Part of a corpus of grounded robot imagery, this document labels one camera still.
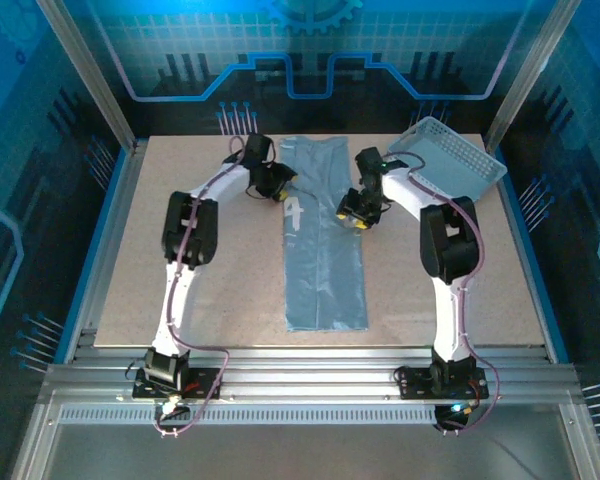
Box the slotted grey cable duct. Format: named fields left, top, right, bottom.
left=59, top=405, right=444, bottom=426

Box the light blue plastic basket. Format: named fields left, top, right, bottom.
left=387, top=115, right=509, bottom=201

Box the grey lower shelf panel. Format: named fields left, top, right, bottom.
left=9, top=422, right=600, bottom=480

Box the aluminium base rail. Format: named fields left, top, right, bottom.
left=44, top=344, right=581, bottom=409

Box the aluminium frame post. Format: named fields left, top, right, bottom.
left=483, top=0, right=584, bottom=151
left=34, top=0, right=139, bottom=154

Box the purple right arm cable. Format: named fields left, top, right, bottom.
left=387, top=149, right=502, bottom=437

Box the blue table side strip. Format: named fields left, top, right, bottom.
left=493, top=144, right=570, bottom=364
left=53, top=147, right=131, bottom=364

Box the grey-blue printed t-shirt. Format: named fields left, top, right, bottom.
left=278, top=134, right=370, bottom=334

